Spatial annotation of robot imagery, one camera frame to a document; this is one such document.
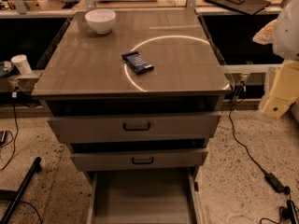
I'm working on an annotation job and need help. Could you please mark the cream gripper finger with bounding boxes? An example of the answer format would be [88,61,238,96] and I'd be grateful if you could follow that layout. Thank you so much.
[260,60,299,119]
[252,20,277,45]

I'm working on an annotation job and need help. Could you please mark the dark blue rxbar wrapper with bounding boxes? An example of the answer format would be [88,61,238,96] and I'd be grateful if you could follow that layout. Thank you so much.
[121,50,154,75]

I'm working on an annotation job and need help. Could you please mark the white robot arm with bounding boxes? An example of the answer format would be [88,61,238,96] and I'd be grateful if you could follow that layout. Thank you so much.
[253,0,299,119]

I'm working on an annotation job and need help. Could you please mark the grey drawer cabinet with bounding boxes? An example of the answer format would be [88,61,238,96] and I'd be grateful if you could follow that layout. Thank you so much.
[31,8,232,224]

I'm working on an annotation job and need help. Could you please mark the open bottom drawer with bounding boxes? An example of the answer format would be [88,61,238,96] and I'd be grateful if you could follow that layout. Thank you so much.
[87,168,202,224]

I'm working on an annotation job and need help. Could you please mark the black laptop on shelf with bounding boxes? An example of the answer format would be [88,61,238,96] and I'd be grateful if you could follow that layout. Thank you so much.
[204,0,270,15]

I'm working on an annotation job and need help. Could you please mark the black power adapter brick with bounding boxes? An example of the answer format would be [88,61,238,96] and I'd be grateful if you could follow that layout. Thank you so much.
[264,173,284,193]

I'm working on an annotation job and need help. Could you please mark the black plug bottom right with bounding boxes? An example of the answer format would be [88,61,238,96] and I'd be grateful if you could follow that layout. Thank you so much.
[281,200,299,224]

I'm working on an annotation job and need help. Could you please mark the white ceramic bowl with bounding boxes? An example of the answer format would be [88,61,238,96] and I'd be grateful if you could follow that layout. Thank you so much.
[85,8,116,34]

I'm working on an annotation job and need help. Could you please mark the white paper cup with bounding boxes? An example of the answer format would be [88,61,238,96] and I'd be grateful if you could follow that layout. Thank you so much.
[11,54,32,75]

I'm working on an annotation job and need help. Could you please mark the dark round dish left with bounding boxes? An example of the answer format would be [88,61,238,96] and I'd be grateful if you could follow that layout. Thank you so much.
[0,61,15,78]

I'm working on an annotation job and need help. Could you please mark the black metal stand leg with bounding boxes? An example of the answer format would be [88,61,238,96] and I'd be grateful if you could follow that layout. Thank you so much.
[0,157,41,224]

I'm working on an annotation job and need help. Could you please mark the black power cable right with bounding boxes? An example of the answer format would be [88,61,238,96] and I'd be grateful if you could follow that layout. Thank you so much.
[228,81,269,175]

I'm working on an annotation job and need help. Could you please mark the top drawer with handle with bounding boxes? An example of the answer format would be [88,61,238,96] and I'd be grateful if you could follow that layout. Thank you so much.
[49,112,221,144]

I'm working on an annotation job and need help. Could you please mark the black cable left floor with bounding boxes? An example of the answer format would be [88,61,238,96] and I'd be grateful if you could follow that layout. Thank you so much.
[0,91,20,172]

